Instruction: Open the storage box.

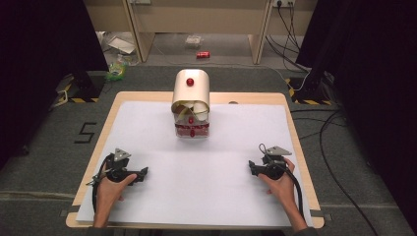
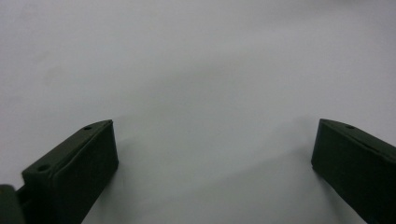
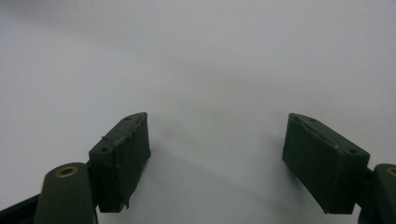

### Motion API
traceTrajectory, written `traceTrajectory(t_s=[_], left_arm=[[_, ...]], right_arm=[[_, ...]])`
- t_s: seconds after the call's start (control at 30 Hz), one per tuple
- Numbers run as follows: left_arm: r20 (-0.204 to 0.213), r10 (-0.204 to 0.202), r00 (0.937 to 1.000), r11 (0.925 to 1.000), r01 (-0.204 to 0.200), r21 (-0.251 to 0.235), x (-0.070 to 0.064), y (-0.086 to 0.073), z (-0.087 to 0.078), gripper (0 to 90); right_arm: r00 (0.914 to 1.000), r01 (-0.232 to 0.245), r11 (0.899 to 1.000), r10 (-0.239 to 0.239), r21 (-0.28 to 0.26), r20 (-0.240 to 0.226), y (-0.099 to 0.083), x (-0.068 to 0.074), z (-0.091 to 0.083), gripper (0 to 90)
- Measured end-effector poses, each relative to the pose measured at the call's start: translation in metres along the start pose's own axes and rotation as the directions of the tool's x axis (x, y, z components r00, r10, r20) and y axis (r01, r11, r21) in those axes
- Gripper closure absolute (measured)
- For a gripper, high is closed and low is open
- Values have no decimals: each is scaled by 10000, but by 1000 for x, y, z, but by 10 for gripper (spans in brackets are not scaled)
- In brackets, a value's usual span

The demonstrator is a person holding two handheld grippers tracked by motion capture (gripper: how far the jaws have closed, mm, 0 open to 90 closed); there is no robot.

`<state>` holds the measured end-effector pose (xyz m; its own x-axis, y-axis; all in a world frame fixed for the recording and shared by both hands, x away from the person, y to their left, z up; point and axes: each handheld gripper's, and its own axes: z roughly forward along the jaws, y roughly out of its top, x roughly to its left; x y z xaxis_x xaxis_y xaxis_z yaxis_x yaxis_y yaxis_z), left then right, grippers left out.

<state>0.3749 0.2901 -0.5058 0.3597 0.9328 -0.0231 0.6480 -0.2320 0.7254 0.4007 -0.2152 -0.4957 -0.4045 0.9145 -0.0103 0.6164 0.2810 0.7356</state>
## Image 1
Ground white wall socket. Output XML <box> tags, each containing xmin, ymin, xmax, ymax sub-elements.
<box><xmin>272</xmin><ymin>0</ymin><xmax>296</xmax><ymax>9</ymax></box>

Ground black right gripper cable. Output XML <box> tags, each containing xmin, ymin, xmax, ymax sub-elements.
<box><xmin>258</xmin><ymin>143</ymin><xmax>305</xmax><ymax>220</ymax></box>

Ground person's right hand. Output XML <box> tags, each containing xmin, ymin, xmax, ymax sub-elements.
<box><xmin>258</xmin><ymin>157</ymin><xmax>296</xmax><ymax>206</ymax></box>

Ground person's left hand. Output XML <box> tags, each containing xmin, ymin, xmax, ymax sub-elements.
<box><xmin>96</xmin><ymin>170</ymin><xmax>138</xmax><ymax>206</ymax></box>

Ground beige wooden desk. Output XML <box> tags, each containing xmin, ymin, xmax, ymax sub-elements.
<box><xmin>83</xmin><ymin>0</ymin><xmax>319</xmax><ymax>65</ymax></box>

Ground cream roll-top storage box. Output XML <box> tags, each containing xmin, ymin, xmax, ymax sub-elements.
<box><xmin>170</xmin><ymin>68</ymin><xmax>210</xmax><ymax>139</ymax></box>

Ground green plastic bag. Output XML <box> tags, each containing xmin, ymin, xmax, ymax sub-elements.
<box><xmin>104</xmin><ymin>54</ymin><xmax>129</xmax><ymax>83</ymax></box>

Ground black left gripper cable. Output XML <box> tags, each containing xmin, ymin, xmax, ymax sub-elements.
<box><xmin>86</xmin><ymin>153</ymin><xmax>116</xmax><ymax>214</ymax></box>

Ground black stand base striped tape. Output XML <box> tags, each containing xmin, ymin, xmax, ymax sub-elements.
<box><xmin>53</xmin><ymin>70</ymin><xmax>106</xmax><ymax>104</ymax></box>
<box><xmin>284</xmin><ymin>74</ymin><xmax>334</xmax><ymax>106</ymax></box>

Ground white table sheet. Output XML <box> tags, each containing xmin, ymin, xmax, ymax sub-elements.
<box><xmin>76</xmin><ymin>100</ymin><xmax>314</xmax><ymax>228</ymax></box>

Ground clear plastic packet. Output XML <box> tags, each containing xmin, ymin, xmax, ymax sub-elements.
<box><xmin>184</xmin><ymin>34</ymin><xmax>204</xmax><ymax>47</ymax></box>

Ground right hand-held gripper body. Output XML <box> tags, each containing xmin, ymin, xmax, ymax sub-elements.
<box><xmin>261</xmin><ymin>146</ymin><xmax>293</xmax><ymax>181</ymax></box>

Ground black floor cable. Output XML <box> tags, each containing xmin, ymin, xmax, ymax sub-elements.
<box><xmin>289</xmin><ymin>107</ymin><xmax>382</xmax><ymax>236</ymax></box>

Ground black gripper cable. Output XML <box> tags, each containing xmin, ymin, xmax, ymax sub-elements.
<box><xmin>86</xmin><ymin>153</ymin><xmax>116</xmax><ymax>214</ymax></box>
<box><xmin>258</xmin><ymin>143</ymin><xmax>305</xmax><ymax>220</ymax></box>

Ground black curtain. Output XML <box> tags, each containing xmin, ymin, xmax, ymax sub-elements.
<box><xmin>0</xmin><ymin>0</ymin><xmax>110</xmax><ymax>170</ymax></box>
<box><xmin>295</xmin><ymin>0</ymin><xmax>417</xmax><ymax>227</ymax></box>

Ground black socket cables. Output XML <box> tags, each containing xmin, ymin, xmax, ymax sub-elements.
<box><xmin>265</xmin><ymin>2</ymin><xmax>311</xmax><ymax>73</ymax></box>

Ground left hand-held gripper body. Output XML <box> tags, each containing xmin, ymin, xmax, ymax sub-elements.
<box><xmin>102</xmin><ymin>147</ymin><xmax>136</xmax><ymax>183</ymax></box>

